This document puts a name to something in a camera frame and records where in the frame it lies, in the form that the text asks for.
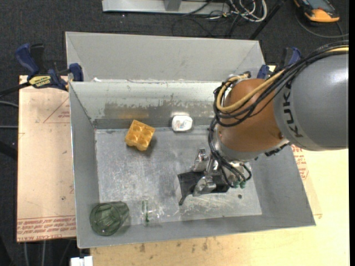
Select white plastic packet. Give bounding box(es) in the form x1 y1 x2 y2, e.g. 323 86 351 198
171 115 194 133

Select grey metal bin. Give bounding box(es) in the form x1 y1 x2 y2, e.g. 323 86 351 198
65 31 317 249

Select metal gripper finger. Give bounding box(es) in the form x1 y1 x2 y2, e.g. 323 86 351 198
192 176 217 197
190 147 210 173

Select black angular object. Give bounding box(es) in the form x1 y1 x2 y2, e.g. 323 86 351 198
176 171 231 206

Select clear glass thing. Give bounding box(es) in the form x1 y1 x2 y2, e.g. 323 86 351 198
140 199 165 227

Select green glass cup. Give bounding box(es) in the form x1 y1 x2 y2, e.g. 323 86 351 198
89 201 130 237

